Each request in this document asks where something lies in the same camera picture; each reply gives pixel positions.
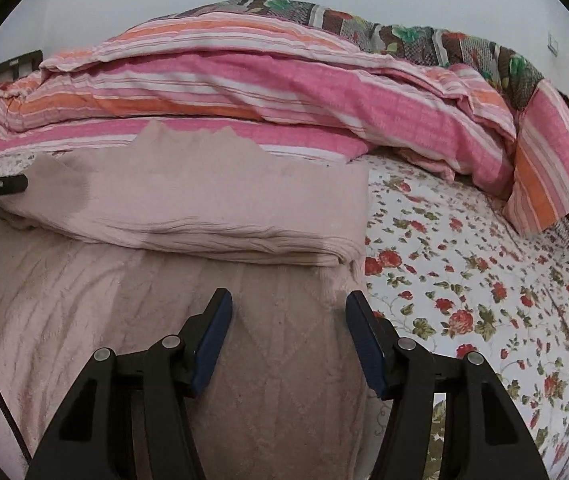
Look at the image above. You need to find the red rose print bed sheet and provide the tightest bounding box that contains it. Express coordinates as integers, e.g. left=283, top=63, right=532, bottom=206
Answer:
left=0, top=152, right=569, bottom=480

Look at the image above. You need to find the dark slatted headboard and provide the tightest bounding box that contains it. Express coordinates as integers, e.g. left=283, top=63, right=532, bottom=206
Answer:
left=0, top=50, right=44, bottom=116

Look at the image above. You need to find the pale pink knit sweater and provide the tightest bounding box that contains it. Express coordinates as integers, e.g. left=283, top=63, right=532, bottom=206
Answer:
left=0, top=119, right=369, bottom=480

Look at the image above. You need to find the pink orange striped quilt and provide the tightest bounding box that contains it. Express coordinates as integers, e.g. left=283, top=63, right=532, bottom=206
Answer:
left=0, top=12, right=569, bottom=236

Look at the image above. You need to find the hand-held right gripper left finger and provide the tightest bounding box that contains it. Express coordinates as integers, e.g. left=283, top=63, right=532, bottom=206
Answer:
left=27, top=287, right=235, bottom=480

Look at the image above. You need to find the brown green floral blanket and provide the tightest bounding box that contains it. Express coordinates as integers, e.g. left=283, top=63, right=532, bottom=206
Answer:
left=164, top=0, right=545, bottom=111

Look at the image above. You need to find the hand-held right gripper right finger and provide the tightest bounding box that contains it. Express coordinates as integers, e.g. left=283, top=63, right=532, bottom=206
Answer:
left=345, top=290, right=550, bottom=480

